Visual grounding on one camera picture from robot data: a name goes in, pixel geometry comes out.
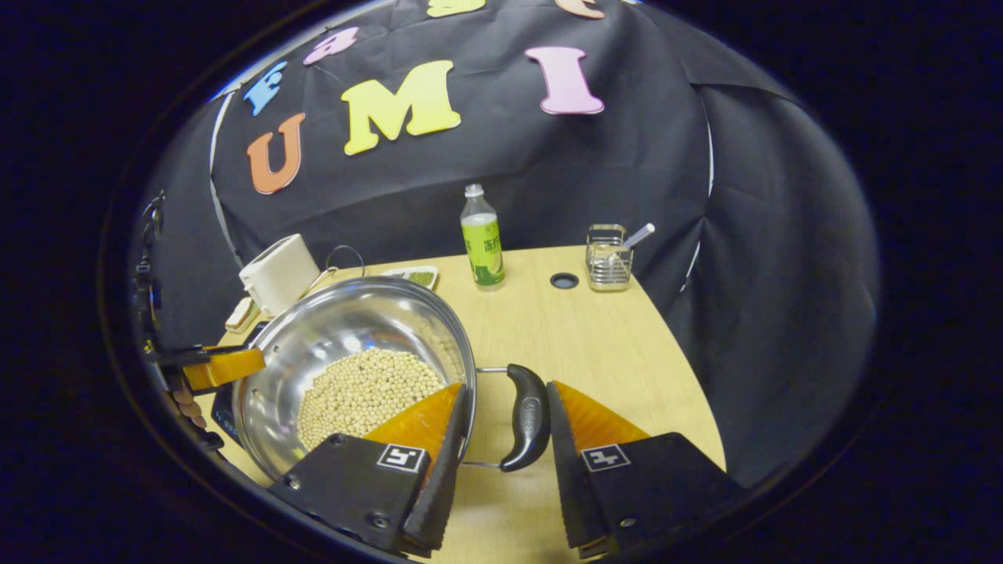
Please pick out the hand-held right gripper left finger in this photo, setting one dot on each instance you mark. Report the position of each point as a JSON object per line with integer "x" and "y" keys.
{"x": 447, "y": 486}

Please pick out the white divided dish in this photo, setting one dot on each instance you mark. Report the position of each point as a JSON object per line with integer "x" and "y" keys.
{"x": 415, "y": 276}

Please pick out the sandwich on plate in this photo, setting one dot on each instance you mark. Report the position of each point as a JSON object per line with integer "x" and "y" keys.
{"x": 239, "y": 316}

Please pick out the black backdrop cloth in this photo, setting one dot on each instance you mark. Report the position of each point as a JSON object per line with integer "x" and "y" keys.
{"x": 627, "y": 157}

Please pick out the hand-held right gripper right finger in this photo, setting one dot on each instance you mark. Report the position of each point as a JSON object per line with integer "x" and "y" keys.
{"x": 568, "y": 478}

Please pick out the green drink bottle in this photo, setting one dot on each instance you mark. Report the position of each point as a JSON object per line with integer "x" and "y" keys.
{"x": 482, "y": 251}

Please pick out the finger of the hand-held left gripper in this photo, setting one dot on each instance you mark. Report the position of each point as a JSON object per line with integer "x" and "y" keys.
{"x": 184, "y": 356}

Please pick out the black table grommet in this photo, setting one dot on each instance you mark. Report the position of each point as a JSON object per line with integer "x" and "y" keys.
{"x": 564, "y": 280}

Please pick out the black induction cooktop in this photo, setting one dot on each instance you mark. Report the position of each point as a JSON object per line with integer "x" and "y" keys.
{"x": 222, "y": 411}

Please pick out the white toaster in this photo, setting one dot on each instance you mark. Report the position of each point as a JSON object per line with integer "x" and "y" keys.
{"x": 278, "y": 274}

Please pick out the heap of soybeans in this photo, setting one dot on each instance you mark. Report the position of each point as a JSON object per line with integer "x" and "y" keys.
{"x": 360, "y": 392}

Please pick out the metal utensil holder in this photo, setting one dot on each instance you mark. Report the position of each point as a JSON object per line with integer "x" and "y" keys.
{"x": 607, "y": 266}

